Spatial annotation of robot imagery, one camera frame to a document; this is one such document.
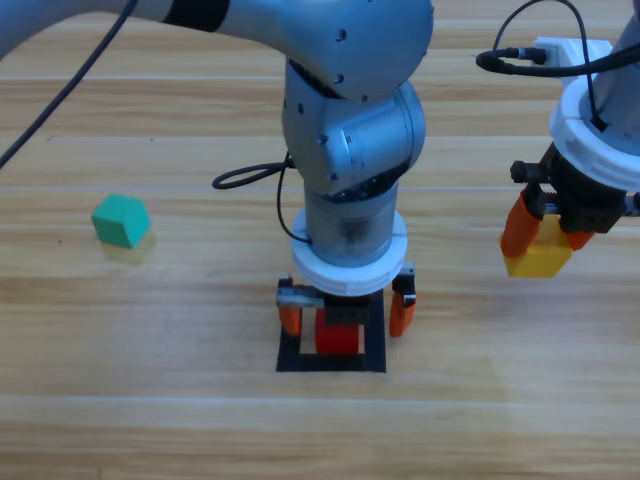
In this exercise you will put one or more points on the red cube block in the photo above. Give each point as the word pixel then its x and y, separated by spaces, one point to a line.
pixel 337 340

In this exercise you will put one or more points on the green cube block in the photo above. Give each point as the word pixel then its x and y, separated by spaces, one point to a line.
pixel 120 222

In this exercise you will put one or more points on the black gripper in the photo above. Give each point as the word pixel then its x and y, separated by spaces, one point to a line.
pixel 585 205
pixel 347 310

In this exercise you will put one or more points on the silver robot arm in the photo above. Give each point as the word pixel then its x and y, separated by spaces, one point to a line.
pixel 350 140
pixel 622 85

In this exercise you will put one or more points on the yellow cube block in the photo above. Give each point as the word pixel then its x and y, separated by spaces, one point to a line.
pixel 540 262

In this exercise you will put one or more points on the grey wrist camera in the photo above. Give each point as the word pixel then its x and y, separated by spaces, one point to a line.
pixel 550 50

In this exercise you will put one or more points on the black tape rectangle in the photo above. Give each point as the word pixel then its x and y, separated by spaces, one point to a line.
pixel 330 364

